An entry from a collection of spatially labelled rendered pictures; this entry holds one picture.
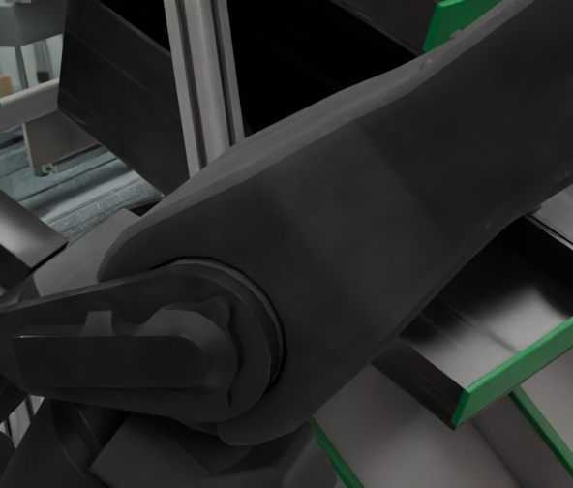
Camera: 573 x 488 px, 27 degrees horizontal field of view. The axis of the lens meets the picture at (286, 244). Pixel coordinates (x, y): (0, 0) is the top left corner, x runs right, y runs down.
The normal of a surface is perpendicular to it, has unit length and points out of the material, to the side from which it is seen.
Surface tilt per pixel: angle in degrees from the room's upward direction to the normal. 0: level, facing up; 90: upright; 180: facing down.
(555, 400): 45
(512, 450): 90
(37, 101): 90
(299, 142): 36
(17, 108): 90
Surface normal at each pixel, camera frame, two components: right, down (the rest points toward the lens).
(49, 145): 0.82, 0.11
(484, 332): 0.20, -0.77
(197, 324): 0.02, -0.32
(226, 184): -0.58, -0.35
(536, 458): -0.69, 0.32
